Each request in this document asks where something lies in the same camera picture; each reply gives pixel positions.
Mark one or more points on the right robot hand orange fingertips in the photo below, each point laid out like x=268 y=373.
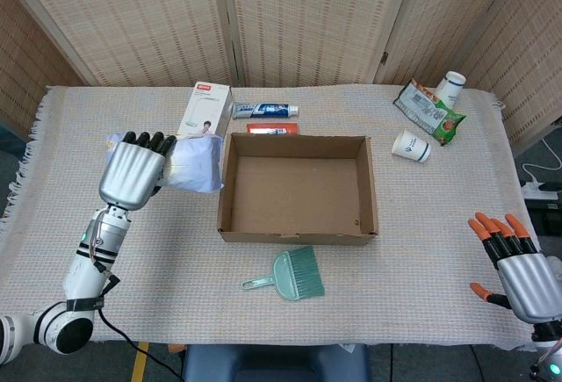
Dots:
x=520 y=276

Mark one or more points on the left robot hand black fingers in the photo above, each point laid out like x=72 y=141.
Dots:
x=129 y=171

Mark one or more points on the blue white tissue pack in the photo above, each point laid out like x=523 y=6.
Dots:
x=195 y=164

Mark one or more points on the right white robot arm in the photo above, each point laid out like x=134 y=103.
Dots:
x=549 y=347

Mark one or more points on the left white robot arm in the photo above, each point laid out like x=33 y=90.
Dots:
x=74 y=285

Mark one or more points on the white lamp box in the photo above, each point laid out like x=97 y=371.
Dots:
x=206 y=112

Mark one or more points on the orange red flat box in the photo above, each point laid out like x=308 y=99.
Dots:
x=272 y=129

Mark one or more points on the open cardboard box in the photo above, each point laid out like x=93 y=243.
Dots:
x=298 y=189

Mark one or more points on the white power strip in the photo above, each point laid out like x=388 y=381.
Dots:
x=538 y=189

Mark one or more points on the beige woven tablecloth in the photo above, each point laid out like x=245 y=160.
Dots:
x=417 y=224

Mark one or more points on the blue toothpaste tube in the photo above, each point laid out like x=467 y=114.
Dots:
x=265 y=110

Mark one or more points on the white paper cup blue stripe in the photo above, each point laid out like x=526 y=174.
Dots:
x=410 y=146

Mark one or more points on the green snack bag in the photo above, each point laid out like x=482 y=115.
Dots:
x=428 y=112

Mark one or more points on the green dustpan brush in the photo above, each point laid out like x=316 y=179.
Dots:
x=292 y=274

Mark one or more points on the white paper cup blue print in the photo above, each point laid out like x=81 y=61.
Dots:
x=450 y=88

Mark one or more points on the bamboo folding screen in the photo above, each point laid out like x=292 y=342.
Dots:
x=281 y=17

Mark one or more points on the dark blue chair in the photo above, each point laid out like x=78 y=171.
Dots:
x=274 y=364

